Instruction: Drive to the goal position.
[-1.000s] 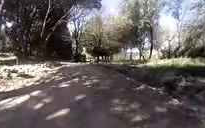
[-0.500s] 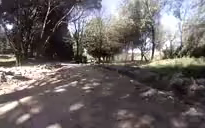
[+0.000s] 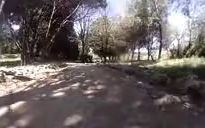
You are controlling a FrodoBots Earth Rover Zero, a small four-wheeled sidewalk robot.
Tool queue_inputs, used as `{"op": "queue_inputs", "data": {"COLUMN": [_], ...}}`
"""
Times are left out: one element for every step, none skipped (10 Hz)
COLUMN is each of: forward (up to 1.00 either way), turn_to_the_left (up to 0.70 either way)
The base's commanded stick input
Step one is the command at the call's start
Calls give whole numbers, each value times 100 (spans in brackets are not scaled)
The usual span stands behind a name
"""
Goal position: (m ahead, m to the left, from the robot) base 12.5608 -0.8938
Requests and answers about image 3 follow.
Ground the dirt path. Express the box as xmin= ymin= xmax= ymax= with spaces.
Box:
xmin=0 ymin=63 xmax=205 ymax=128

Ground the grass verge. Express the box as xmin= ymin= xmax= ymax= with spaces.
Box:
xmin=116 ymin=56 xmax=205 ymax=101

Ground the bare earth verge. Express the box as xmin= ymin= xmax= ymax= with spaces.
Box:
xmin=0 ymin=62 xmax=71 ymax=99

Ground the wood of trees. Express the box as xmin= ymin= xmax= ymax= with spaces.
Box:
xmin=0 ymin=0 xmax=205 ymax=66

